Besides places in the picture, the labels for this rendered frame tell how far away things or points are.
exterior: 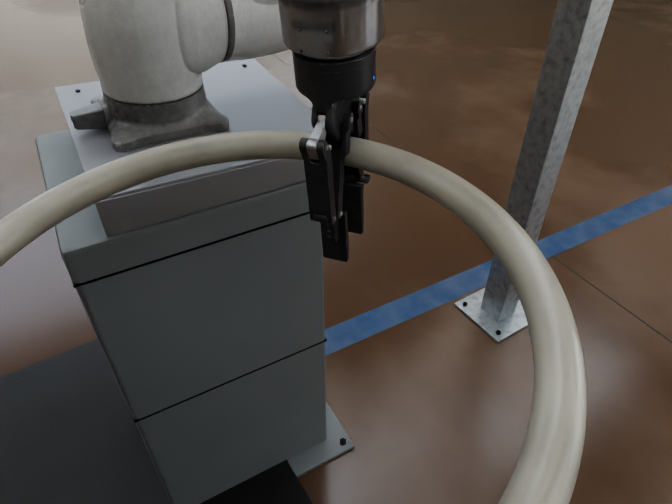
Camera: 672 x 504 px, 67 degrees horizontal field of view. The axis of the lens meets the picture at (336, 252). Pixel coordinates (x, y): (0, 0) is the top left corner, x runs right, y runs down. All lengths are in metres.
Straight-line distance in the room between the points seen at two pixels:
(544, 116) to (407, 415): 0.85
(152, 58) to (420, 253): 1.38
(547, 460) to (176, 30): 0.69
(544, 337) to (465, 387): 1.21
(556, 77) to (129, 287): 1.02
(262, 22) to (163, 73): 0.17
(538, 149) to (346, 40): 1.01
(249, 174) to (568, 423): 0.59
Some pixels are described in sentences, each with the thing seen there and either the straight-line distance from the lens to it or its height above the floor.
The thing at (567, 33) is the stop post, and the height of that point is 0.90.
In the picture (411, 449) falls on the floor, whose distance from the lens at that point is 1.43.
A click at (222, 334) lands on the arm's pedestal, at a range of 0.95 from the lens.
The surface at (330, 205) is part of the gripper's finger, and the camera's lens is 0.50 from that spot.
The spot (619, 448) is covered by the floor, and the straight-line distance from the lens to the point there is 1.60.
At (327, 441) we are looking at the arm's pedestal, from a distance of 1.42.
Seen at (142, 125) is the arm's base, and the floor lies 0.89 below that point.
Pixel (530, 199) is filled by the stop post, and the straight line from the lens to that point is 1.46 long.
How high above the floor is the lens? 1.23
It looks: 39 degrees down
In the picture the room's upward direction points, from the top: straight up
